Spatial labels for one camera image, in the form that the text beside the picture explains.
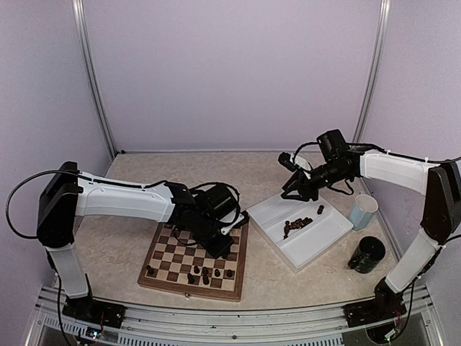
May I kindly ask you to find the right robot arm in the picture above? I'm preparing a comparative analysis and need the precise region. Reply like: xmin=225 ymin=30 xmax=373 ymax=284
xmin=278 ymin=129 xmax=460 ymax=320

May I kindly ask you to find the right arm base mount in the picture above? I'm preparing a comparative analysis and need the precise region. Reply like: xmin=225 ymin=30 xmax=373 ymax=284
xmin=344 ymin=299 xmax=407 ymax=328

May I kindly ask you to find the light blue mug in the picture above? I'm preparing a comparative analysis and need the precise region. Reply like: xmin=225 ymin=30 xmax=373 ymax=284
xmin=348 ymin=193 xmax=378 ymax=231

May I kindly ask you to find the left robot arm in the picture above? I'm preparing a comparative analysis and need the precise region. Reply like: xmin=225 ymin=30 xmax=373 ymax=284
xmin=37 ymin=161 xmax=245 ymax=321

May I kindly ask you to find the wooden chess board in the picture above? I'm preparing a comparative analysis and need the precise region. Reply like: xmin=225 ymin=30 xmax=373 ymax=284
xmin=138 ymin=223 xmax=249 ymax=302

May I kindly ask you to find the white plastic tray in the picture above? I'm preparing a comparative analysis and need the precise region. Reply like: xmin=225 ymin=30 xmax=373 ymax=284
xmin=248 ymin=195 xmax=353 ymax=273

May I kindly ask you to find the left aluminium frame post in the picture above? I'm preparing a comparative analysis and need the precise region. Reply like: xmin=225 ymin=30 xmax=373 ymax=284
xmin=72 ymin=0 xmax=117 ymax=159

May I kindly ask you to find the dark green mug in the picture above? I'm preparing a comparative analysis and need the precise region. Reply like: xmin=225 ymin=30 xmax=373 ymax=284
xmin=347 ymin=236 xmax=386 ymax=274

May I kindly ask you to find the right aluminium frame post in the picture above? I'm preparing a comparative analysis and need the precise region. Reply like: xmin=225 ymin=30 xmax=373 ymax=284
xmin=353 ymin=0 xmax=392 ymax=142

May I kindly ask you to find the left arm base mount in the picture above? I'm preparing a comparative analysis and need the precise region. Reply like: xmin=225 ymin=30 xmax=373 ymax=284
xmin=62 ymin=299 xmax=126 ymax=329

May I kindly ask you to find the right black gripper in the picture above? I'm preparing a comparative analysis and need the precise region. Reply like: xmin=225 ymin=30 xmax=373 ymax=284
xmin=282 ymin=160 xmax=350 ymax=201

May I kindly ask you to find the aluminium frame post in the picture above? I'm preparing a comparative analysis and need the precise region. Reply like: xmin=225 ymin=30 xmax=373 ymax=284
xmin=72 ymin=0 xmax=117 ymax=159
xmin=353 ymin=0 xmax=392 ymax=142

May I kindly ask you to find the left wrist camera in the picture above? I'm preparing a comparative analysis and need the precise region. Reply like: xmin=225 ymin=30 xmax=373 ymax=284
xmin=220 ymin=211 xmax=249 ymax=235

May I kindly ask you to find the front aluminium rail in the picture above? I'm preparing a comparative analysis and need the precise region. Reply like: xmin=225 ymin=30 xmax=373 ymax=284
xmin=20 ymin=286 xmax=447 ymax=345

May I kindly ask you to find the black chess rook corner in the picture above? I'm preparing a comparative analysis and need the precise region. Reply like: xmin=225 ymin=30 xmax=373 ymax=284
xmin=146 ymin=265 xmax=155 ymax=277

